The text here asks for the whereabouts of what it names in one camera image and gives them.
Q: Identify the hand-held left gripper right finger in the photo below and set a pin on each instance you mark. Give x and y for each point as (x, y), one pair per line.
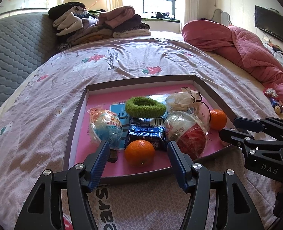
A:
(178, 167)

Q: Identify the small blue snack packet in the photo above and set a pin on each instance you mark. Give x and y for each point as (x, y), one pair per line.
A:
(275, 104)

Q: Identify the black television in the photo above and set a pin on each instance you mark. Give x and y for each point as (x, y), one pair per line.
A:
(272, 24)

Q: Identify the grey quilted headboard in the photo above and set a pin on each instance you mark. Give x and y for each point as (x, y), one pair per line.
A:
(14, 52)

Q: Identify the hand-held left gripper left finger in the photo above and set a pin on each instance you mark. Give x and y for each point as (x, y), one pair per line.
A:
(98, 165)

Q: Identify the green window seat mat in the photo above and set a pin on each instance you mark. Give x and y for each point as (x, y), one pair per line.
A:
(151, 20)

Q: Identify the red white snack packet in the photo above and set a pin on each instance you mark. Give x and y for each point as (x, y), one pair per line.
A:
(270, 93)

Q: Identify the white cabinet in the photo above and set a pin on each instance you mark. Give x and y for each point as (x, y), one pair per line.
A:
(279, 55)

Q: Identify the orange tangerine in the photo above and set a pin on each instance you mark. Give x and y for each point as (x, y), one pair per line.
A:
(217, 119)
(139, 152)

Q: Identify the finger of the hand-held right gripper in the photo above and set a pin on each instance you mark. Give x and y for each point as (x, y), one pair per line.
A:
(249, 124)
(235, 136)

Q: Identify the white arched mirror frame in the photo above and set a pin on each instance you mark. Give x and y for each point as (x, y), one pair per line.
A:
(224, 15)

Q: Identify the dark cloth heap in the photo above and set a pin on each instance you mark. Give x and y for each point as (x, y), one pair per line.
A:
(165, 15)

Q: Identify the clear packet red snacks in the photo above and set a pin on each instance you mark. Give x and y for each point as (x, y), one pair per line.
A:
(189, 136)

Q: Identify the beige bed sheet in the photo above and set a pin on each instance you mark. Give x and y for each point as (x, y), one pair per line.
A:
(237, 76)

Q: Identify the pink quilted duvet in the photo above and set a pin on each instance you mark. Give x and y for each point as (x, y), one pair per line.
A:
(247, 50)

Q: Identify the shallow cardboard box tray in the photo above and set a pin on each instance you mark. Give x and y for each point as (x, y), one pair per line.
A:
(141, 79)

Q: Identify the pile of folded clothes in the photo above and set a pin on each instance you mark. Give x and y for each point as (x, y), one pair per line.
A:
(103, 26)

